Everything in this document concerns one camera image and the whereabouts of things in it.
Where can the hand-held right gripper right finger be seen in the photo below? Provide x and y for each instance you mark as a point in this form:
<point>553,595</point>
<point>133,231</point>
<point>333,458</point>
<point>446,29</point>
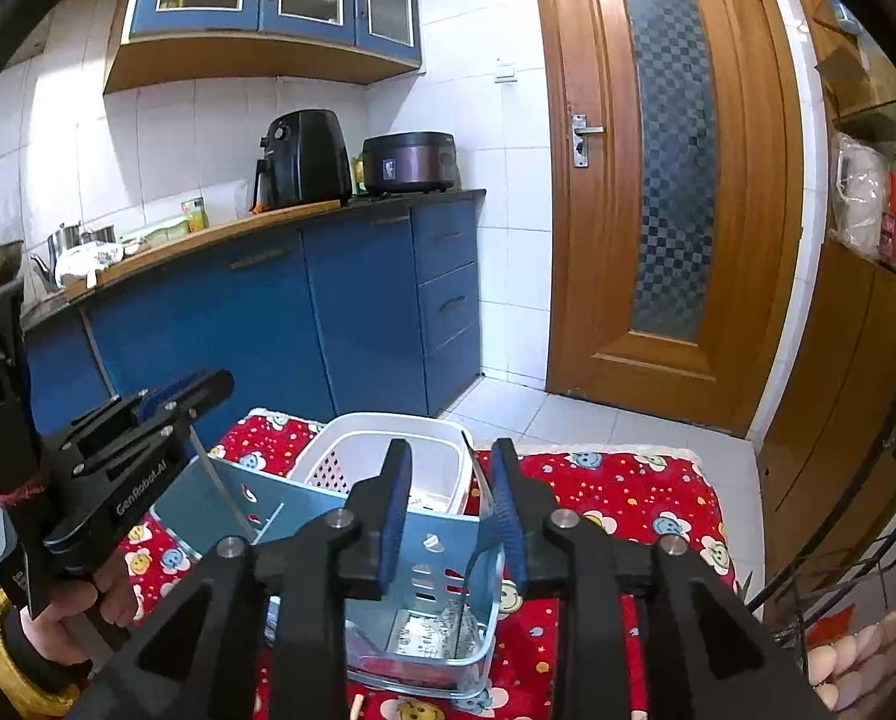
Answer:
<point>506,517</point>

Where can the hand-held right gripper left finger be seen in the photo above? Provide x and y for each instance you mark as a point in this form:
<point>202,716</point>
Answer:
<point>397,510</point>

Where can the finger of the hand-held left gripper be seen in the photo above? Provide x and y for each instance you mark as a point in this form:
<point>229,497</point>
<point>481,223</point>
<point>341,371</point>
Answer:
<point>144,401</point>
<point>200,391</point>

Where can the blue plastic utensil holder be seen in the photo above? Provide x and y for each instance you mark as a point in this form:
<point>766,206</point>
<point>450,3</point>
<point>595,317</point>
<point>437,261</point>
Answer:
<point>283,499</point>

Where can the person's left hand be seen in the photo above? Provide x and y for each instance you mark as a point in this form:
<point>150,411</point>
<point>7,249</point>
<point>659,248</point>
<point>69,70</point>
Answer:
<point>65,615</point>

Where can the white plastic basket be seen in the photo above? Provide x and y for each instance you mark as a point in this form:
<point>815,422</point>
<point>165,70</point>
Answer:
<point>358,435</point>

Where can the red printed blanket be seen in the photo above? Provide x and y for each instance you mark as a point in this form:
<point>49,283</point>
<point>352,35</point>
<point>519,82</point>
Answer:
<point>613,495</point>

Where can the steel pot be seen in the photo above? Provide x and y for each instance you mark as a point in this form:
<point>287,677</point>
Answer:
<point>63,241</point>

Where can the steel container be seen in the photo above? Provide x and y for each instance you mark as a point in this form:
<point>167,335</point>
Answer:
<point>102,234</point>

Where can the yellow packet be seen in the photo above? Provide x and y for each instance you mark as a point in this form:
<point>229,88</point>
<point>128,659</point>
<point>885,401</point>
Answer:
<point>193,214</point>

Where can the blue lower cabinet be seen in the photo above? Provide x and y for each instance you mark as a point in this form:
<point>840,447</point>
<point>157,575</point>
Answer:
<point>365,300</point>

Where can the blue cabinet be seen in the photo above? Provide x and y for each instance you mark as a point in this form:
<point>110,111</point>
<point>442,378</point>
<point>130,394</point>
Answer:
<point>365,300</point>
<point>193,64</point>

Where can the wooden chopstick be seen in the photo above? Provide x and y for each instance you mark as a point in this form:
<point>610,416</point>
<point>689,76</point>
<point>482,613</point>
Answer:
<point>356,709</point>

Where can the wooden door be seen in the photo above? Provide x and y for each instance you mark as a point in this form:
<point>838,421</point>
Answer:
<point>583,277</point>

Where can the black air fryer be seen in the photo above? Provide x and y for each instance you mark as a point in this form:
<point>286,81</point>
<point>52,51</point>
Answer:
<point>305,157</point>

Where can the yellow bottle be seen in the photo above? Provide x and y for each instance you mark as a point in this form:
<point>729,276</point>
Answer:
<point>358,174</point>

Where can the dark rice cooker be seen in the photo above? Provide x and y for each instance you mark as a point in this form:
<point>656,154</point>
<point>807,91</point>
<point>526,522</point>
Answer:
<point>410,165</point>

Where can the blue upper cabinet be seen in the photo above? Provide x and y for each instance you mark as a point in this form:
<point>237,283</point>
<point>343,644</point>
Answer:
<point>193,64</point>

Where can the wooden shelf cabinet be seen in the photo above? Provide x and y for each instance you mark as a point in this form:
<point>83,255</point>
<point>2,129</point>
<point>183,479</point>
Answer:
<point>830,390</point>

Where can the pile of eggs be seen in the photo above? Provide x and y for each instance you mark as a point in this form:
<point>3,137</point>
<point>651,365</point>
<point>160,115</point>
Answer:
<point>845,660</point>

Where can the white plastic bag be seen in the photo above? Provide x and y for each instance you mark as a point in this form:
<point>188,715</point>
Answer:
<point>860,187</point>

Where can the cardboard box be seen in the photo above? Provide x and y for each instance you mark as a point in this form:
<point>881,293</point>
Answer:
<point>845,75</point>

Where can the white wall switch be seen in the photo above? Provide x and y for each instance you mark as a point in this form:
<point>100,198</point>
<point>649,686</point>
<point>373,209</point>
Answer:
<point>505,70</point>

